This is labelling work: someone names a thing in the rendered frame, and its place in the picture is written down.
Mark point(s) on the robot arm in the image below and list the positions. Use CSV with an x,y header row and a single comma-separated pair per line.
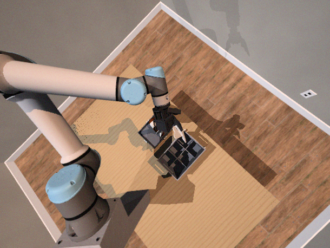
x,y
27,83

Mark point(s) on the dark brown bottle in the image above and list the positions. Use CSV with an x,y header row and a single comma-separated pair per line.
x,y
152,124

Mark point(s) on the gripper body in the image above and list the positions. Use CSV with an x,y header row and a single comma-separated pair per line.
x,y
165,120

